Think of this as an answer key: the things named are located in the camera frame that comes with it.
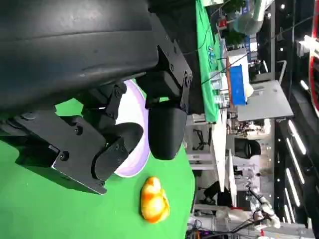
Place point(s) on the white background desk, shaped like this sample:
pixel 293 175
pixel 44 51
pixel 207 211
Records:
pixel 220 154

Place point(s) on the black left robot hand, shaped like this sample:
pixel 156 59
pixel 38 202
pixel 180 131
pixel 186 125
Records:
pixel 74 49

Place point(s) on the black office chair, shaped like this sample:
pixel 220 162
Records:
pixel 248 148

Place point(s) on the lilac plate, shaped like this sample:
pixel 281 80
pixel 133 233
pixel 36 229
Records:
pixel 134 164

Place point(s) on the grey flat panel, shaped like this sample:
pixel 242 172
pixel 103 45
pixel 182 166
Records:
pixel 269 102

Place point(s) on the blue box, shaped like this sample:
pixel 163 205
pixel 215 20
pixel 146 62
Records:
pixel 238 84

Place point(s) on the round orange white bread roll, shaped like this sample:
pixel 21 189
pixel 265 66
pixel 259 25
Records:
pixel 154 201

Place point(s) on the black swivel chair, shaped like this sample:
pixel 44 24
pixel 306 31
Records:
pixel 202 140

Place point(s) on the green background table cloth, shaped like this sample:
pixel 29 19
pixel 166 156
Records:
pixel 207 74

